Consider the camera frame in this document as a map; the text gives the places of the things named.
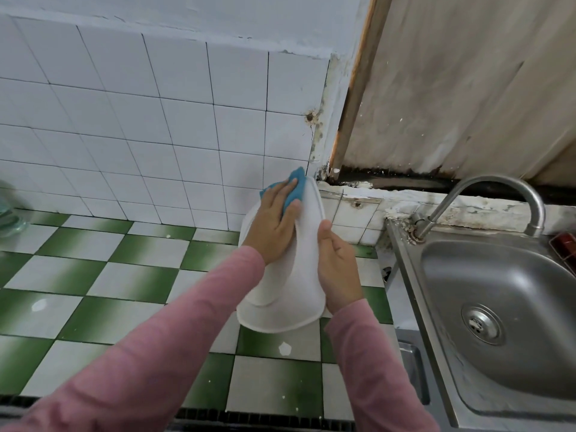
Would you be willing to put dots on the person's left hand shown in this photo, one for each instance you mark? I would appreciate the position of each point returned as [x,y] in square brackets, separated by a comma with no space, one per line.
[270,229]

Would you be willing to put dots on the person's right hand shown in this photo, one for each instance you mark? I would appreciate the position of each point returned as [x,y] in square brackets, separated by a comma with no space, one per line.
[340,270]

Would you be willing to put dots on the blue cleaning cloth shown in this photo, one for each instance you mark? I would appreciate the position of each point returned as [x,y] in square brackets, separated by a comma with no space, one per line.
[295,189]

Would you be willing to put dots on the floral plate stack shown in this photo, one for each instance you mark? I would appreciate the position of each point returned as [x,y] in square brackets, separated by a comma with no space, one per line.
[292,283]

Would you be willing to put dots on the person's right forearm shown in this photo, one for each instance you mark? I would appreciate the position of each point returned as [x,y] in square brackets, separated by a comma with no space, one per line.
[382,373]

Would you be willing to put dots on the person's left forearm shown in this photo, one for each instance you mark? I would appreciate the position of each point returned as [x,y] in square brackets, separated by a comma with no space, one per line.
[135,355]

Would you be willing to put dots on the green checkered tile countertop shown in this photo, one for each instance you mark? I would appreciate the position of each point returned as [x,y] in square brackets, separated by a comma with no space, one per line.
[108,283]

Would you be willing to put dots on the chrome faucet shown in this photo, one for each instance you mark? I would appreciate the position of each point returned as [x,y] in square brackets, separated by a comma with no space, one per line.
[495,180]

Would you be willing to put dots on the stainless steel sink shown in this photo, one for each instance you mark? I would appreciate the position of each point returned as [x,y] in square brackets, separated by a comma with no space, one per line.
[522,292]

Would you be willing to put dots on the weathered wooden board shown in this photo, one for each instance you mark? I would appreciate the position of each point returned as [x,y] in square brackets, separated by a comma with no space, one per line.
[450,76]

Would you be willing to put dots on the clear bottle with green liquid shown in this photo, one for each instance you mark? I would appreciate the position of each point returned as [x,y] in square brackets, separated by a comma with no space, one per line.
[9,216]

